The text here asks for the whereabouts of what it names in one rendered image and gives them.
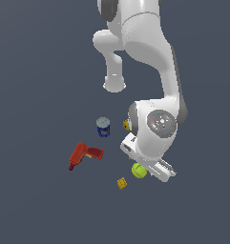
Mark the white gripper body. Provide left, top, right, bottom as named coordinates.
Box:
left=119, top=132, right=178, bottom=183

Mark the green tennis ball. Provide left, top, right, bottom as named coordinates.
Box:
left=131, top=162, right=148, bottom=179

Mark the small yellow toy block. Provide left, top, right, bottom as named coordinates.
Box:
left=116, top=176, right=128, bottom=191

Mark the blue tin can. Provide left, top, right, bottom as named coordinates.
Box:
left=95, top=116, right=112, bottom=138

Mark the red power drill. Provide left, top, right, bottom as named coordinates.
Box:
left=68, top=142, right=105, bottom=172

